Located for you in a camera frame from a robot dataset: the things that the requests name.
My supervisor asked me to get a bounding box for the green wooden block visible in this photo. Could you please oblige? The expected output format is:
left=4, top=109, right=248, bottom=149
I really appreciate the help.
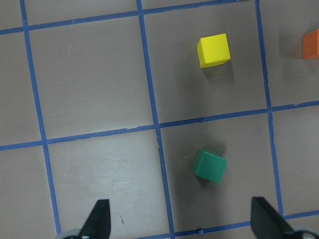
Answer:
left=192, top=148, right=227, bottom=183

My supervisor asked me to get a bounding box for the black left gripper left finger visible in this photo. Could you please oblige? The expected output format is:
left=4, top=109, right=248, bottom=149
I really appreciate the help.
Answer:
left=79, top=199, right=111, bottom=239

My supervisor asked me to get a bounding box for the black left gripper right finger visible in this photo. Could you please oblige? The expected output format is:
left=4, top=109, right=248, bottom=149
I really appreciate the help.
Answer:
left=251, top=197, right=299, bottom=239

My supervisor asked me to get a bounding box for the orange wooden block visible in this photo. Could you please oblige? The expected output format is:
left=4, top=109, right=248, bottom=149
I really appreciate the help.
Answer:
left=302, top=29, right=319, bottom=60

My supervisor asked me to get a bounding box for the yellow wooden block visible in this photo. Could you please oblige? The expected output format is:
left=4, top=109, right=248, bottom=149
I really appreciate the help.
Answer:
left=196, top=33, right=231, bottom=69

